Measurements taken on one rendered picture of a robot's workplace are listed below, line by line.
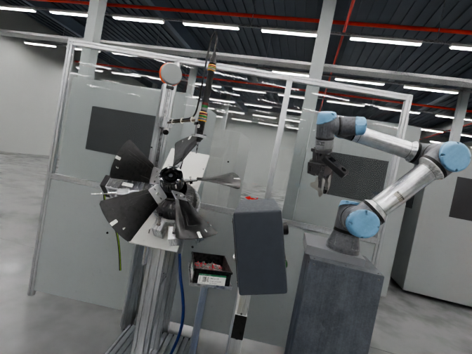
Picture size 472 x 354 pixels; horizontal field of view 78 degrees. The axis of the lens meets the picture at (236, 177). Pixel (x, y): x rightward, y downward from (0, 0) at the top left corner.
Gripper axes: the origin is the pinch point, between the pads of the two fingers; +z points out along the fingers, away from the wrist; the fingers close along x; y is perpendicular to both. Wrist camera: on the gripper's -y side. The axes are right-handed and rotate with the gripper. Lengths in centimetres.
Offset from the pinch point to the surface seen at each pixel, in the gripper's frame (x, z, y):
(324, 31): -429, -112, 255
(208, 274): 50, 28, 23
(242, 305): 58, 20, -6
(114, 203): 66, 4, 69
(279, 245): 66, -16, -25
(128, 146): 45, -15, 91
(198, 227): 41, 16, 39
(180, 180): 37, -1, 57
